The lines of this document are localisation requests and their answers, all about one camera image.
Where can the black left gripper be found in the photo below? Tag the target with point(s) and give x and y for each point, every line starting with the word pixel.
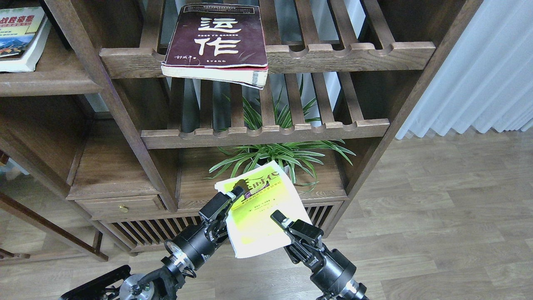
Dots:
pixel 192 247

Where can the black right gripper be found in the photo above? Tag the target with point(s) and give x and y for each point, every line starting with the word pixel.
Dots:
pixel 331 271

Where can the yellow green book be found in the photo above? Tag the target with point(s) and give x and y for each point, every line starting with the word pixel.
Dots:
pixel 251 229

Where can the dark maroon book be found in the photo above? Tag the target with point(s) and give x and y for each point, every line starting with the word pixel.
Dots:
pixel 214 41

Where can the white book with colourful picture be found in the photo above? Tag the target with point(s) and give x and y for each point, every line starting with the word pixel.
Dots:
pixel 23 35

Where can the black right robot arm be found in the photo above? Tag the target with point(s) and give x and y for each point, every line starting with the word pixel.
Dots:
pixel 331 271

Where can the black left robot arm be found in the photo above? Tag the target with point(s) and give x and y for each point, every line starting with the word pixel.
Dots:
pixel 120 284

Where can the green spider plant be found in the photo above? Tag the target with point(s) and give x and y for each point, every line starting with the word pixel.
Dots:
pixel 288 154

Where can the brass drawer knob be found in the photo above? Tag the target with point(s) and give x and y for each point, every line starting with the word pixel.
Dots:
pixel 123 208

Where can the dark wooden bookshelf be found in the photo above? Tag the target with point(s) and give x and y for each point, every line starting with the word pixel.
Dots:
pixel 98 124

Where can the white pleated curtain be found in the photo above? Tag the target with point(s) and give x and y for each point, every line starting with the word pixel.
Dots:
pixel 486 82

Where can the dark wooden side frame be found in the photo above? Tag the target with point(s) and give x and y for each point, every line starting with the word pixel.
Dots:
pixel 36 225

